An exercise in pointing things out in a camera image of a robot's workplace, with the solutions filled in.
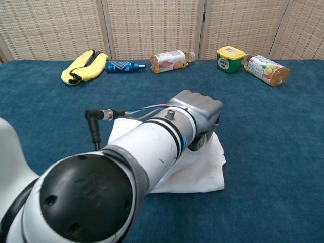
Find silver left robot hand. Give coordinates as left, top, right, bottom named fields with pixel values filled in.
left=167, top=90, right=224, bottom=152

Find white T-shirt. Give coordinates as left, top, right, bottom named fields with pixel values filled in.
left=107, top=117, right=226, bottom=194

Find green tub with yellow lid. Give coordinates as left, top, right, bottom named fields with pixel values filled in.
left=216, top=46, right=246, bottom=74

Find tea bottle with red label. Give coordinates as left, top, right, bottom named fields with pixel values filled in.
left=149, top=49, right=197, bottom=74

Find tea bottle with fruit label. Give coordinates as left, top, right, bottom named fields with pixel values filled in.
left=241, top=54, right=290, bottom=88

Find blue felt table cover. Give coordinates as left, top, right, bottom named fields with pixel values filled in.
left=0, top=59, right=324, bottom=243

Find woven folding screen panel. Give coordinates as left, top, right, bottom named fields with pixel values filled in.
left=269, top=0, right=324, bottom=61
left=198, top=0, right=292, bottom=61
left=0, top=0, right=113, bottom=61
left=101, top=0, right=206, bottom=61

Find blue spray bottle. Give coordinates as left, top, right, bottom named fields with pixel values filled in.
left=105, top=60, right=147, bottom=74

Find yellow cloth mitt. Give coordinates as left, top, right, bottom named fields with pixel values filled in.
left=61, top=50, right=110, bottom=86

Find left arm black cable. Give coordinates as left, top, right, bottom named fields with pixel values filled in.
left=85, top=103, right=173, bottom=152

